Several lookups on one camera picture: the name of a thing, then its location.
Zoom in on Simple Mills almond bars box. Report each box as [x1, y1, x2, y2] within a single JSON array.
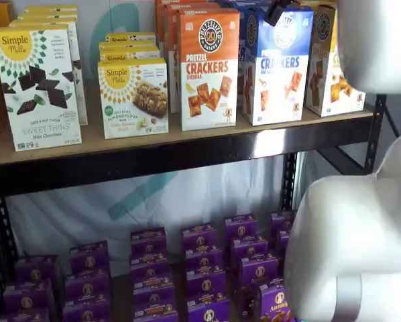
[[105, 32, 157, 44], [97, 57, 170, 140], [98, 39, 160, 51], [99, 46, 162, 63]]

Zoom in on purple snack boxes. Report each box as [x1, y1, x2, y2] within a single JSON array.
[[49, 214, 288, 322]]

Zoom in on black metal shelf rack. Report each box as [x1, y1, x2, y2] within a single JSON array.
[[0, 93, 401, 322]]

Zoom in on Simple Mills Sweet Thins box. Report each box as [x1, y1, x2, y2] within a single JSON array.
[[0, 24, 83, 152], [8, 18, 89, 127], [17, 11, 79, 24], [23, 4, 78, 15]]

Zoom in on purple Annie's snack box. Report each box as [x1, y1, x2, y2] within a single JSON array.
[[184, 247, 222, 273], [231, 235, 270, 262], [238, 254, 280, 286], [130, 227, 168, 258], [69, 239, 111, 273], [129, 252, 171, 278], [133, 287, 176, 310], [64, 267, 112, 300], [223, 213, 259, 242], [181, 223, 219, 252], [185, 266, 226, 299], [270, 210, 298, 236], [258, 284, 296, 322], [133, 303, 179, 322], [62, 294, 113, 322], [13, 254, 60, 286], [276, 229, 292, 256], [0, 307, 51, 322], [186, 297, 231, 322], [1, 279, 55, 313], [131, 271, 174, 293]]

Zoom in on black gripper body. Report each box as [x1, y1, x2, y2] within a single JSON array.
[[265, 0, 294, 27]]

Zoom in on white backdrop sheet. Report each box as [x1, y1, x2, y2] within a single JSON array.
[[4, 0, 322, 266]]

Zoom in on wooden shelf board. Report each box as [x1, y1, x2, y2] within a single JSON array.
[[0, 78, 378, 168]]

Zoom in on gold pretzel crackers box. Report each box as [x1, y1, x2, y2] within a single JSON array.
[[305, 2, 368, 118]]

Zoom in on orange cheddar pretzel crackers box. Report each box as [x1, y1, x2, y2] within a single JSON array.
[[154, 0, 208, 54], [176, 7, 241, 132], [162, 1, 221, 114]]

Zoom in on blue sea salt crackers box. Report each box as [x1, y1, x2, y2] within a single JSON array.
[[217, 0, 275, 98], [241, 5, 314, 127]]

